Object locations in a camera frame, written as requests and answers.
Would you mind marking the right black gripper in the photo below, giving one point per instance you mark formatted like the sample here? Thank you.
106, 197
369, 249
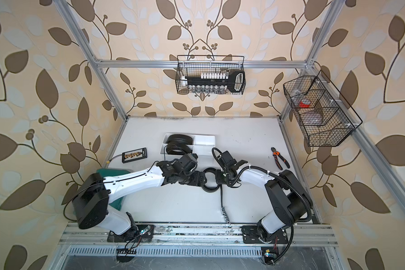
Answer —
219, 180

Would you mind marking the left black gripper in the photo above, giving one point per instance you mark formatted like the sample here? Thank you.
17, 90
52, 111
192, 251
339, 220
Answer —
196, 182

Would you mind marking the black belt front loop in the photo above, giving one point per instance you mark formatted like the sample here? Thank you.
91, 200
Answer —
177, 149

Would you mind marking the white divided storage tray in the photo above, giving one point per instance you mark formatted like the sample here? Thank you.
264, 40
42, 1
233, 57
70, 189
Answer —
202, 144

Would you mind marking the black belt long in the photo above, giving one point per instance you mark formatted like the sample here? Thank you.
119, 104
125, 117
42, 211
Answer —
181, 139

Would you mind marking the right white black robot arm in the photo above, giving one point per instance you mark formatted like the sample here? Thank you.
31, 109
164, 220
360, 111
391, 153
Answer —
290, 201

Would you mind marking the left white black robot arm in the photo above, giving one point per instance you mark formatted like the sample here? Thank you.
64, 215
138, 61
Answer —
92, 201

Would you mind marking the orange black pliers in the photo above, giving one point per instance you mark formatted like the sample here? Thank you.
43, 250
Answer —
278, 157

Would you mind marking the black bit holder box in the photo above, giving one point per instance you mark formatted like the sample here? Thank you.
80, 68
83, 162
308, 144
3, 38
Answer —
134, 155

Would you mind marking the green plastic tool case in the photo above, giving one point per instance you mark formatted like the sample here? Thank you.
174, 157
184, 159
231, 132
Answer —
104, 172

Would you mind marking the red item in basket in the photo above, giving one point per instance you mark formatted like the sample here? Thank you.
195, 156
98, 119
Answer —
304, 103

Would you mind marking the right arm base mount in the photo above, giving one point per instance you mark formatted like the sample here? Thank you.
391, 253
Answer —
253, 234

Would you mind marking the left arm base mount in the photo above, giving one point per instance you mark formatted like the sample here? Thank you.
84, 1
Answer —
134, 234

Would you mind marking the black socket set rail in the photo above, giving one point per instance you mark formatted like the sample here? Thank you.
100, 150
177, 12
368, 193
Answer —
232, 81

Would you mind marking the back wire basket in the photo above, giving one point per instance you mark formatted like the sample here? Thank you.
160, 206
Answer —
197, 64

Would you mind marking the wire basket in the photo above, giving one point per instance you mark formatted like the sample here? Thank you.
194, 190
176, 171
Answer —
197, 64
330, 118

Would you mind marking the right wire basket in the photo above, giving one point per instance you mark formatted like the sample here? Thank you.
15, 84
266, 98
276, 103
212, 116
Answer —
330, 118

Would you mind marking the aluminium front rail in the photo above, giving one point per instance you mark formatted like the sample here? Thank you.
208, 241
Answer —
204, 234

